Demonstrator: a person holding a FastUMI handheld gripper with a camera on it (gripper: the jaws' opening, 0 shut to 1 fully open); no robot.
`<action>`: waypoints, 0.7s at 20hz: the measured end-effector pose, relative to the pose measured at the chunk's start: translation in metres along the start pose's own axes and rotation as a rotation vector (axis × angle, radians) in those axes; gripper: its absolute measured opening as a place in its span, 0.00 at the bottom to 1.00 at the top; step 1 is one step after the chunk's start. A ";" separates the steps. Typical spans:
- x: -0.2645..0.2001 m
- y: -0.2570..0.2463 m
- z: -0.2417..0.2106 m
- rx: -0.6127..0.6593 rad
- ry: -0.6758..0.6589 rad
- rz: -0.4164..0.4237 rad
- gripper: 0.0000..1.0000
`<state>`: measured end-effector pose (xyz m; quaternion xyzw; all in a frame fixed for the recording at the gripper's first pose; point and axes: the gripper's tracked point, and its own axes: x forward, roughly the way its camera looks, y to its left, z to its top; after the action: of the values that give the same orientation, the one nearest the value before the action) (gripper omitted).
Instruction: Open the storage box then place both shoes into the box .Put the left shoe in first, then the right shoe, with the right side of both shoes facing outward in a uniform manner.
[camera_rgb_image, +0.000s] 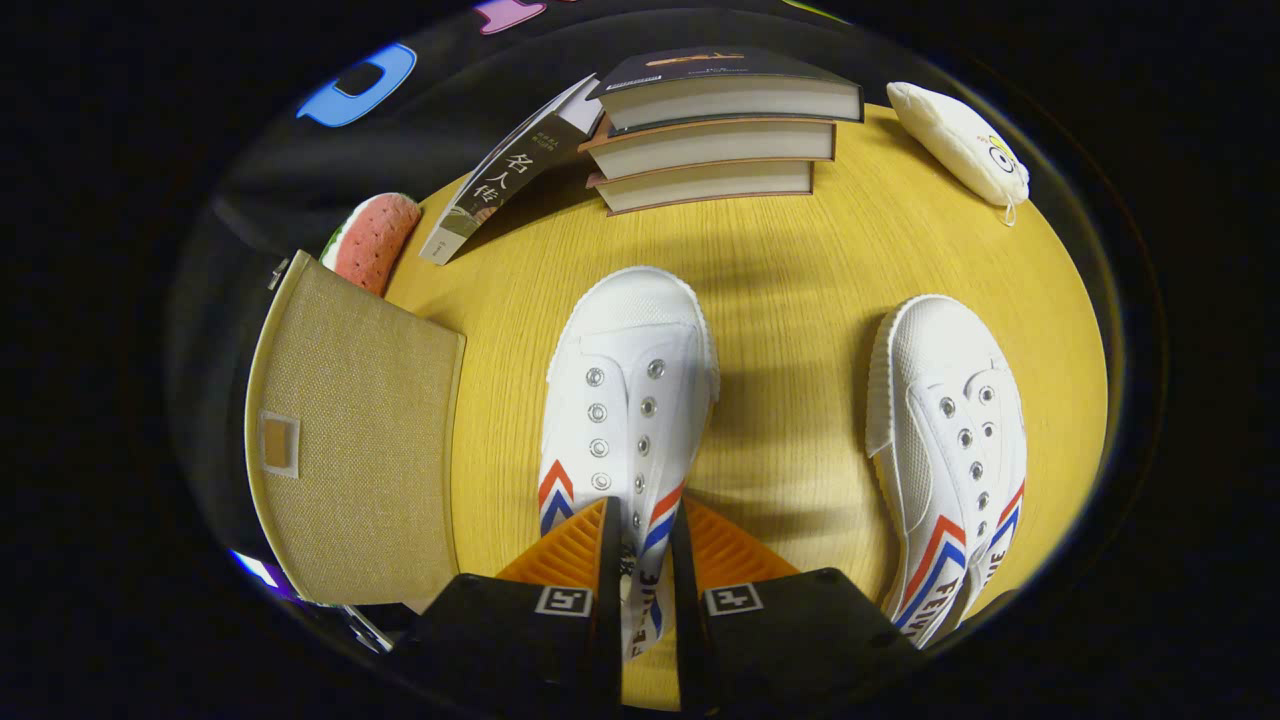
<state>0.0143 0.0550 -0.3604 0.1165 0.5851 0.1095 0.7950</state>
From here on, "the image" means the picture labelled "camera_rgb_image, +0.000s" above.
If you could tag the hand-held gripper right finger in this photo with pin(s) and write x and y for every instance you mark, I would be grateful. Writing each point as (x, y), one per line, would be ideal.
(685, 620)

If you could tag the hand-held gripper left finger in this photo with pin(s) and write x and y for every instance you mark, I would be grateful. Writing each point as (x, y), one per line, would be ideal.
(608, 620)

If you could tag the white striped canvas shoe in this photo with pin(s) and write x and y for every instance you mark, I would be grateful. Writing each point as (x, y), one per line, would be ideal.
(630, 340)
(940, 380)

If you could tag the beige fabric storage box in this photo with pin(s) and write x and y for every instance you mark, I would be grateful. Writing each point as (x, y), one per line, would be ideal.
(370, 450)

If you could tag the monitor screen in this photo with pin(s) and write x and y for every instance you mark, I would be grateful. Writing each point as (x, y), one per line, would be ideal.
(255, 568)

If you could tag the watermelon slice toy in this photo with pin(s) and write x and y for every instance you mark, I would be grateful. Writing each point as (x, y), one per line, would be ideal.
(375, 240)

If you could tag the white portrait cover book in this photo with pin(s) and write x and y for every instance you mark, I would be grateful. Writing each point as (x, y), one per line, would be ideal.
(510, 170)

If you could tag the silver cloth clip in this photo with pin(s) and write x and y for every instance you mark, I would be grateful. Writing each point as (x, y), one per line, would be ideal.
(278, 272)

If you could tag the black cover book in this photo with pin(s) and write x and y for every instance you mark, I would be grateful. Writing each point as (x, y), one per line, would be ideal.
(730, 100)

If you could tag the white plush pouch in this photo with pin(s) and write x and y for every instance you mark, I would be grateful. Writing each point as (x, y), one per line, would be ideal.
(950, 135)

